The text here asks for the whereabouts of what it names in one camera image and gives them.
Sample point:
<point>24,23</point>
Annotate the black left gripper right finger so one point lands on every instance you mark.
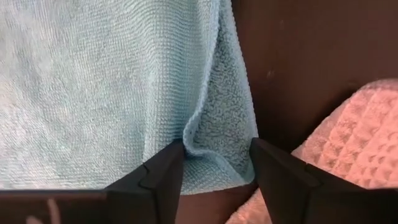
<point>295,193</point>

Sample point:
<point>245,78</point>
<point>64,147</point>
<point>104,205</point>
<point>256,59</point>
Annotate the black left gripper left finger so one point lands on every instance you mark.
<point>149,193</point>

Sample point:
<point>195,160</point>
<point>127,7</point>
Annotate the grey waffle-weave towel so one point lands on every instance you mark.
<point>357,140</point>

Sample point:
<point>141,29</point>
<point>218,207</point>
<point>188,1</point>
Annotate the teal microfiber towel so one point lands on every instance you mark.
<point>93,93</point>

